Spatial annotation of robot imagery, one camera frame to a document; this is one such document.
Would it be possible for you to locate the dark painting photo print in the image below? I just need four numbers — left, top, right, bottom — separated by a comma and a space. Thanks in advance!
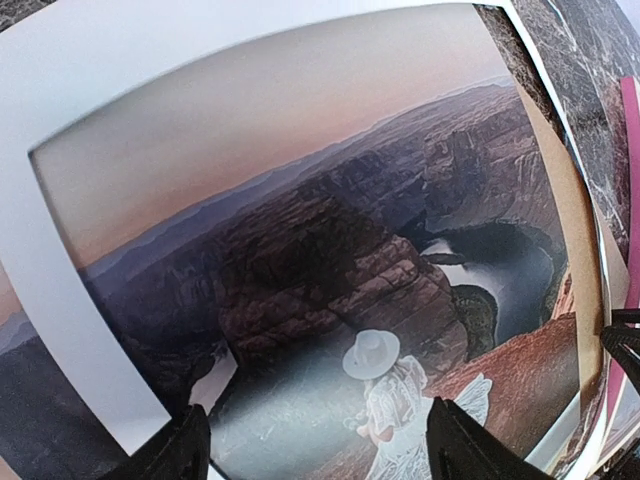
1, 1, 580, 479

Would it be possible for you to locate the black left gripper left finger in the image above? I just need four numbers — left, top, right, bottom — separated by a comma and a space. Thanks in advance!
100, 404, 210, 480

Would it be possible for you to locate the white photo mat board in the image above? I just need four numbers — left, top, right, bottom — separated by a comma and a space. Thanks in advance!
0, 0, 631, 476

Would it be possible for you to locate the brown cardboard backing board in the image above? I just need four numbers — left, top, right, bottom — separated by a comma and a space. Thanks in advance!
516, 85, 603, 407

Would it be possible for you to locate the light wooden picture frame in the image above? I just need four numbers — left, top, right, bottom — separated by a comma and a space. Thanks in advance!
594, 74, 640, 466

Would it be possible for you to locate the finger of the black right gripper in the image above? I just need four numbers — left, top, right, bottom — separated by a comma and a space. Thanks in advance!
600, 309, 640, 383

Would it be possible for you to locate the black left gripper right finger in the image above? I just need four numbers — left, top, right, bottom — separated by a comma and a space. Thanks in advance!
426, 397, 550, 480

